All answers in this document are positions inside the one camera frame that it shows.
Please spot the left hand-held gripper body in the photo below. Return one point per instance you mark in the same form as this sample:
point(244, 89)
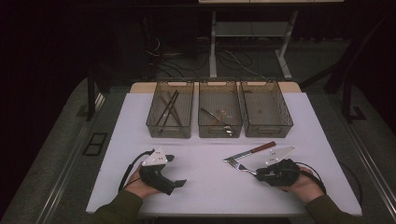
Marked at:
point(155, 180)

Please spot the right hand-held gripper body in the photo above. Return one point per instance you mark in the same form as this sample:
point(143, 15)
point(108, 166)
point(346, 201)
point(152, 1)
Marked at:
point(283, 172)

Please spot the smoky clear plastic bin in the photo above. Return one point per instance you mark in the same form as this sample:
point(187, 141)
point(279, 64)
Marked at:
point(219, 96)
point(264, 109)
point(183, 130)

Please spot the black chopstick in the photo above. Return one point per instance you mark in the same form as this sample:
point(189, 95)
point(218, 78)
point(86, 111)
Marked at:
point(174, 102)
point(162, 115)

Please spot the metal spoon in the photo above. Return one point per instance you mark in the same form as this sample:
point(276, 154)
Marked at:
point(214, 117)

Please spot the light wooden spoon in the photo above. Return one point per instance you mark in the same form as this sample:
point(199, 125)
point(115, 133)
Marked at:
point(222, 111)

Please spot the person's left hand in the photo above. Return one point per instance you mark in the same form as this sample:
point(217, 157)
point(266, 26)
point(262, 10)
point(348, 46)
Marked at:
point(140, 188)

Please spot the person's right hand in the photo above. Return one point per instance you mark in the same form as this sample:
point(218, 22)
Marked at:
point(305, 188)

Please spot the white table mat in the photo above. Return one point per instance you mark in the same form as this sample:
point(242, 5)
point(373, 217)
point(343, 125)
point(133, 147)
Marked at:
point(202, 186)

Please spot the black metal stand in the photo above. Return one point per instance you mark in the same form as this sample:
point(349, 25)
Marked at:
point(347, 99)
point(91, 96)

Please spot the white background desk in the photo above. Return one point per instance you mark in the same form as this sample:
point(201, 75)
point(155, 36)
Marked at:
point(212, 46)

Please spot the aluminium floor rail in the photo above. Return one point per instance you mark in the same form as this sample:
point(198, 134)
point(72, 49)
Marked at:
point(376, 173)
point(62, 180)

